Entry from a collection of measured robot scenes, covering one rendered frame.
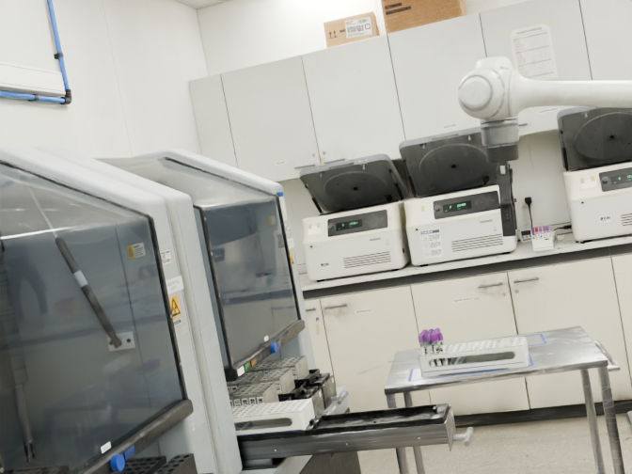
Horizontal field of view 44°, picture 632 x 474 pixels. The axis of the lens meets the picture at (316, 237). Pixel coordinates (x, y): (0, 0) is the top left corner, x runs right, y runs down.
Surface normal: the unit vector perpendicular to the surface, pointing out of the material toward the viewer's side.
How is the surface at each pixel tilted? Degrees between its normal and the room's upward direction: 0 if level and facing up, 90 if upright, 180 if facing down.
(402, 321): 90
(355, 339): 90
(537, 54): 90
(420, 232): 90
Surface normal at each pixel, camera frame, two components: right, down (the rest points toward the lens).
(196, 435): 0.95, -0.16
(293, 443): -0.27, 0.10
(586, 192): -0.33, -0.42
